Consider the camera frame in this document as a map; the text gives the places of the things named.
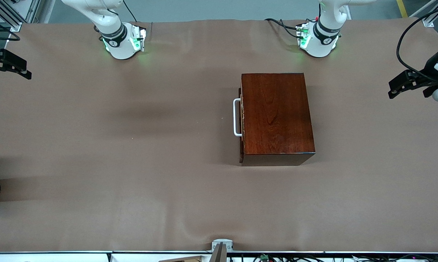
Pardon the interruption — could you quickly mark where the black cable bundle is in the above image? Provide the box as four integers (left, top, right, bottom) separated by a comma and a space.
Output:
253, 253, 438, 262

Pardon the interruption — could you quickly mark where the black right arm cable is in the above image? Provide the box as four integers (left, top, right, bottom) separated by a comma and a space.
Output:
0, 25, 21, 41

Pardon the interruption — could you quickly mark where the brown table cover sheet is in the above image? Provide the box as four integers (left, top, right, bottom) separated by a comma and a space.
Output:
0, 18, 438, 252

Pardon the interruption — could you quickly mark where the white metal drawer handle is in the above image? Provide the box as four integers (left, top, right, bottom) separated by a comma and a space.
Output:
233, 98, 243, 137

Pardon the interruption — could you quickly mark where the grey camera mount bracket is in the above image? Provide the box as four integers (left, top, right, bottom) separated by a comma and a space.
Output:
211, 238, 234, 262

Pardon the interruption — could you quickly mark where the black base cable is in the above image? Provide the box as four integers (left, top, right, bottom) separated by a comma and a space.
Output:
279, 22, 300, 39
122, 0, 138, 22
264, 18, 299, 30

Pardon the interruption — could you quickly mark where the dark brown wooden cabinet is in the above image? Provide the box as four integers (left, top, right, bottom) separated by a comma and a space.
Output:
240, 73, 316, 167

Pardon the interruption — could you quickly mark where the aluminium frame rail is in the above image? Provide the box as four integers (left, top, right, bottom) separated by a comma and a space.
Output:
410, 0, 438, 28
0, 0, 41, 33

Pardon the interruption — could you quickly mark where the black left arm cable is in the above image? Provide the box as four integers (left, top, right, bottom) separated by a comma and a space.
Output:
396, 11, 438, 80

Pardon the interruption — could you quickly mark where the base connector box green light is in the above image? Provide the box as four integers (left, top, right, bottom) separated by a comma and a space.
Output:
296, 23, 311, 49
130, 25, 147, 52

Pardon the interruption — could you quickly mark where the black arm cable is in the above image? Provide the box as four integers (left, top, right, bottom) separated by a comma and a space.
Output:
0, 25, 21, 41
396, 11, 438, 80

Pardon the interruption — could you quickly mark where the white table edge rail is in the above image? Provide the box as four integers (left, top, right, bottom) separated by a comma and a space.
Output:
0, 250, 438, 262

